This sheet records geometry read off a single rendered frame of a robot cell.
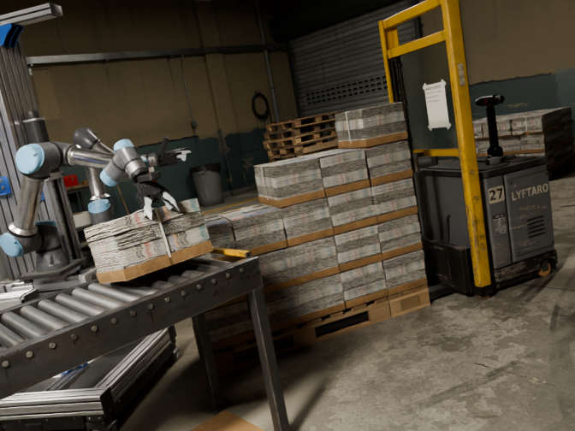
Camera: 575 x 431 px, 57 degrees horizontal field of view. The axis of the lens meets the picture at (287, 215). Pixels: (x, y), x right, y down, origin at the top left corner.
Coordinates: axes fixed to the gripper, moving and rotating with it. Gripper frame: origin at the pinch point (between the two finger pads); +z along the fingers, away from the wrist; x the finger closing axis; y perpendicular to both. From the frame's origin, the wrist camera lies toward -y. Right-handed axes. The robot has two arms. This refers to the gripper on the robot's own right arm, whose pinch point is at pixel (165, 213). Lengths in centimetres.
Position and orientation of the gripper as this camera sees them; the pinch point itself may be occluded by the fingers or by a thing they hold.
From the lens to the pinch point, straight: 198.6
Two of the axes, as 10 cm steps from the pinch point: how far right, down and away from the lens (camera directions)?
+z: 5.3, 8.0, -2.8
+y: -4.2, 5.4, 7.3
